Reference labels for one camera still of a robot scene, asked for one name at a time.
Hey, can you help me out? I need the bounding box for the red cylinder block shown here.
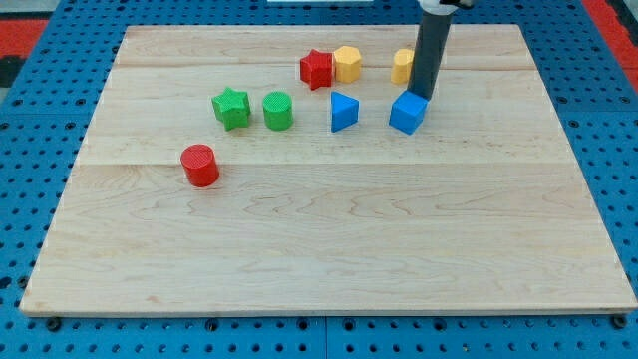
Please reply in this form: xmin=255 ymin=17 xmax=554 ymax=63
xmin=180 ymin=144 xmax=219 ymax=187

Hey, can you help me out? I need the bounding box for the blue triangle block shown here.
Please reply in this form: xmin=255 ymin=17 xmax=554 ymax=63
xmin=330 ymin=92 xmax=360 ymax=133

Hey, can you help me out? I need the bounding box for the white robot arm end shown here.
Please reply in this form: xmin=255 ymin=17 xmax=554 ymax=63
xmin=418 ymin=0 xmax=476 ymax=16

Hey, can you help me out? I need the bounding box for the blue cube block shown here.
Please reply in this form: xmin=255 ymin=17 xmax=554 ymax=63
xmin=389 ymin=90 xmax=429 ymax=135

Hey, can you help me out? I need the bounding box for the light wooden board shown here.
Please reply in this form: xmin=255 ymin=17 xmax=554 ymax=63
xmin=20 ymin=25 xmax=637 ymax=318

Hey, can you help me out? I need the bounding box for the yellow hexagon block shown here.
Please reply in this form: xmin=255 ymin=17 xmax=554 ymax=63
xmin=333 ymin=46 xmax=362 ymax=83

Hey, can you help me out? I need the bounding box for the red star block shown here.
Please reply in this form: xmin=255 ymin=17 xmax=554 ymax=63
xmin=299 ymin=49 xmax=333 ymax=91

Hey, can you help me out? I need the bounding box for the green cylinder block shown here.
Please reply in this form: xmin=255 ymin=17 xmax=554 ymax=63
xmin=262 ymin=91 xmax=293 ymax=131

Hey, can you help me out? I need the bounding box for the yellow heart block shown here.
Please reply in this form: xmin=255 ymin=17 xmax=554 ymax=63
xmin=391 ymin=48 xmax=414 ymax=85

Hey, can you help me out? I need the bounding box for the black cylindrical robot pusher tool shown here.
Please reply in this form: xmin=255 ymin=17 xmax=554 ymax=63
xmin=407 ymin=11 xmax=453 ymax=100

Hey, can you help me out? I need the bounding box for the green star block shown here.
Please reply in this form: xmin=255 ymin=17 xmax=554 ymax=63
xmin=211 ymin=87 xmax=251 ymax=132

